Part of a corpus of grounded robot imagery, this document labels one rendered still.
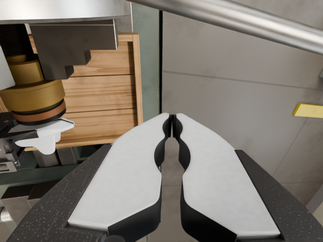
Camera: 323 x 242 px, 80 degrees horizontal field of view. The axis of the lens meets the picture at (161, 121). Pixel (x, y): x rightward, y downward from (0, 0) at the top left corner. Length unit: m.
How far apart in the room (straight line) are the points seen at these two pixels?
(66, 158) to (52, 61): 0.45
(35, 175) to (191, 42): 1.20
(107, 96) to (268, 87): 1.56
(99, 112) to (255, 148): 1.88
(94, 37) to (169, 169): 1.80
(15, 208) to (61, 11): 0.63
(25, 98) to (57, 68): 0.06
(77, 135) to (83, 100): 0.12
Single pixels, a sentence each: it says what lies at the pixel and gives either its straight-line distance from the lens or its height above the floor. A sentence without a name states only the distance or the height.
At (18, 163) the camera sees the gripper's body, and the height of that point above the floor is 1.10.
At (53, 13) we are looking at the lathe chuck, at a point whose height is 1.21.
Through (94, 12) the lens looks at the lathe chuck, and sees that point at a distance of 0.22.
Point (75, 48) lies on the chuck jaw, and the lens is 0.30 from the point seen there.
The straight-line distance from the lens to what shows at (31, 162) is 0.80.
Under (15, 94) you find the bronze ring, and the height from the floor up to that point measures 1.12.
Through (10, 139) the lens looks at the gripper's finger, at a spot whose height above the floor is 1.11.
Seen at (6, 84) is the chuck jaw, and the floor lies 1.13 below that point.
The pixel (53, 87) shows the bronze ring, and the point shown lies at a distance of 0.33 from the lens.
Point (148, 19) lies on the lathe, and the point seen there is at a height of 0.54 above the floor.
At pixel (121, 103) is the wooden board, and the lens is 0.56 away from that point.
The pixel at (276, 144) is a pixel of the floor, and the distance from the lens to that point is 2.37.
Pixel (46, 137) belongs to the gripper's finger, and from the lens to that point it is 0.38.
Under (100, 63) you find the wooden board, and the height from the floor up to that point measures 0.89.
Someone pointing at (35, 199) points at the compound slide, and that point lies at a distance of 0.62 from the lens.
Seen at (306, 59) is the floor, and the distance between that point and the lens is 2.05.
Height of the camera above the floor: 1.39
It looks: 58 degrees down
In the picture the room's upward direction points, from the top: 161 degrees clockwise
